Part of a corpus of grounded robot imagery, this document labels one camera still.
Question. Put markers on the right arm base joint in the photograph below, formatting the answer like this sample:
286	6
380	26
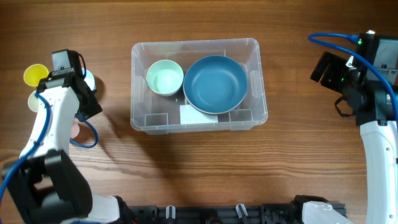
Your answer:
310	209

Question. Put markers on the white label in container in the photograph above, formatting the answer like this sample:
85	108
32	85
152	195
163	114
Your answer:
189	115

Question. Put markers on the dark blue plate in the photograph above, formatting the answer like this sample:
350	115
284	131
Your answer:
215	79

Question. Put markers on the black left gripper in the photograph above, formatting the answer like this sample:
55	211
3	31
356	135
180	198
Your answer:
94	109

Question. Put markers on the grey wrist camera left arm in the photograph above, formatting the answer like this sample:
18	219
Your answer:
63	59

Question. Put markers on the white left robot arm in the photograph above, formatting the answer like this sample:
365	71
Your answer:
44	183

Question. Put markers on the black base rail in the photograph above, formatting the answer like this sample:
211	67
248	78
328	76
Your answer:
277	213

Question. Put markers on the pale cream cup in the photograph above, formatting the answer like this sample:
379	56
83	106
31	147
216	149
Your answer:
33	102

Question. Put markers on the pink cup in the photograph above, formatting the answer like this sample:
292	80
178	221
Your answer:
75	129

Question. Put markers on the yellow cup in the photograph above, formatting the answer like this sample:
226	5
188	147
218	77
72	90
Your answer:
34	73

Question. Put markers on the light blue bowl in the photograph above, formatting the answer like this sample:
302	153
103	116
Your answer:
89	79

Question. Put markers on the light green bowl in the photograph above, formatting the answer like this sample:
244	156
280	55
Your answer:
165	77

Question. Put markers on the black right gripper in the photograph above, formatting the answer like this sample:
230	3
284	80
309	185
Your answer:
337	65

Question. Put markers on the clear plastic storage container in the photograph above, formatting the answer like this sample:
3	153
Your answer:
155	114

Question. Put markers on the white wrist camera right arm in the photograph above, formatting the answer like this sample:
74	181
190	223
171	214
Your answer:
380	51

